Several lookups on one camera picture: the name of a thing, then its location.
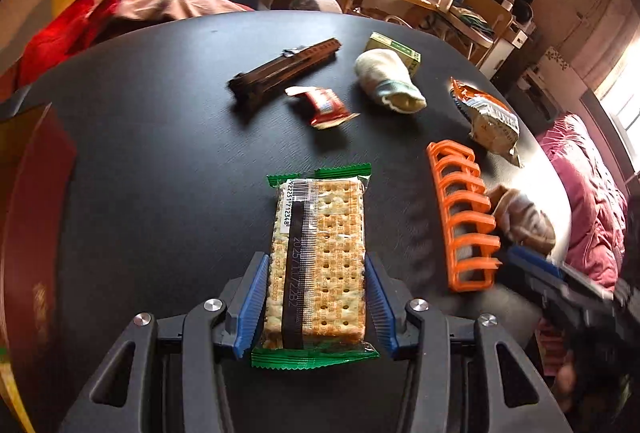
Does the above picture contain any small green yellow box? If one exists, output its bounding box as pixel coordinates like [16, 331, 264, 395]
[364, 32, 422, 75]

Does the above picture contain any red cloth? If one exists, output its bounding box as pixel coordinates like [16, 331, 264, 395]
[14, 0, 122, 85]

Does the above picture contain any pink quilted blanket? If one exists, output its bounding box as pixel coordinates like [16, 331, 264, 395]
[537, 112, 632, 290]

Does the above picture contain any green-edged cracker packet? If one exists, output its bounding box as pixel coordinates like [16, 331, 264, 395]
[251, 166, 382, 370]

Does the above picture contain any orange hair claw clip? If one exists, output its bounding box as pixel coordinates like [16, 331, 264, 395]
[426, 140, 503, 292]

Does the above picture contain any white sock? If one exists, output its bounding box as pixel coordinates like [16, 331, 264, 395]
[354, 49, 427, 114]

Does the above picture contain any white cabinet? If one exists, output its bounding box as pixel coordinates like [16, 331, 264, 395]
[479, 27, 532, 80]

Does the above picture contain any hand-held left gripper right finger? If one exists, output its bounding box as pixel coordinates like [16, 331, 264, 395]
[363, 252, 574, 433]

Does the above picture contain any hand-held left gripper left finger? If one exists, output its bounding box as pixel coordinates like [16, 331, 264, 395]
[60, 251, 272, 433]

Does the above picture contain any red torn wrapper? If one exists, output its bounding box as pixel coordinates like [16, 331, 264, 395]
[284, 86, 360, 130]

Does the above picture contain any dark brown toy train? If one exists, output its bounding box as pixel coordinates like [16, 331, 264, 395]
[228, 38, 343, 107]

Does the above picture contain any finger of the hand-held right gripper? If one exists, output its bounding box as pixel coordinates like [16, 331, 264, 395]
[504, 244, 620, 330]

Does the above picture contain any red cardboard box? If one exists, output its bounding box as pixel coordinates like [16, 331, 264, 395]
[0, 103, 79, 433]

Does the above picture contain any orange snack packet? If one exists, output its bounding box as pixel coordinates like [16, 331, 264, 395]
[449, 77, 522, 169]

